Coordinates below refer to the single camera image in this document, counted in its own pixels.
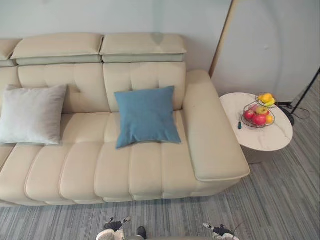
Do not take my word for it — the blue square cushion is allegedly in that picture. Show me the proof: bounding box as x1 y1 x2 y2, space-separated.
113 85 183 150

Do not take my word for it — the light grey square cushion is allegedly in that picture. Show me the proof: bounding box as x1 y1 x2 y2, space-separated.
0 83 68 146

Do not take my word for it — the black floor lamp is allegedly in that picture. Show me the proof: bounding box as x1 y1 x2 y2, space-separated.
281 72 320 127

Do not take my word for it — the light wooden trim strip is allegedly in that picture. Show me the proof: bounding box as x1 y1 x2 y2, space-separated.
208 0 236 79

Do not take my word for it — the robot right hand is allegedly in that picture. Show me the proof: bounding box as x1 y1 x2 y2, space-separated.
202 222 227 236

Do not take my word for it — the cream sofa headrest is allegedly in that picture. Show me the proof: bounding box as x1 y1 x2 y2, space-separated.
0 37 24 68
10 32 105 67
99 33 188 64

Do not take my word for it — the round white marble side table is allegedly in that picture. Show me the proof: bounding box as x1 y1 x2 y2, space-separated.
219 92 294 165

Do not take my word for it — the two-tier wire fruit basket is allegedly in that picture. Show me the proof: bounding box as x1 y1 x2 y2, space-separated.
242 92 278 129

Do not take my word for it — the robot dark foot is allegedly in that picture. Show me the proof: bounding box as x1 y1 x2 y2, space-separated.
136 226 148 239

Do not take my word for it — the cream leather sofa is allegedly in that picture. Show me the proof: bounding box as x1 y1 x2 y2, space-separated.
0 32 251 207

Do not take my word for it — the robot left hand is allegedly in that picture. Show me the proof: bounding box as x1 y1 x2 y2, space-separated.
103 216 132 232

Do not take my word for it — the black power cable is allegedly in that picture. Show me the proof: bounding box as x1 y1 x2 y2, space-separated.
274 100 311 121

